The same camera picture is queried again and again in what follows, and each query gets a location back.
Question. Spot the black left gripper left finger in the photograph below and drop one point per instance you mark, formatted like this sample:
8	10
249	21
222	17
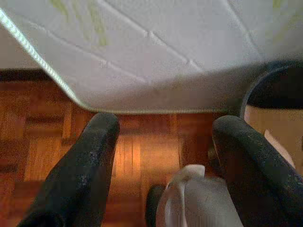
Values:
80	170

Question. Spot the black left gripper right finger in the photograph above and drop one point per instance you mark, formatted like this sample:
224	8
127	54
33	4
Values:
260	179

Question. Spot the brown cardboard piece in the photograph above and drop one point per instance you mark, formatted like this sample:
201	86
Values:
284	127

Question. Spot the silver robot left leg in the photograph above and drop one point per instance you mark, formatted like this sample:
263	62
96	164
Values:
198	201

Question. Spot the black round basket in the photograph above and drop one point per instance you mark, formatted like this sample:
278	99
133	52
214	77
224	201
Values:
279	87

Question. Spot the white quilted mattress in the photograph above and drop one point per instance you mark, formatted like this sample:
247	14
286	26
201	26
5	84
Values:
151	54

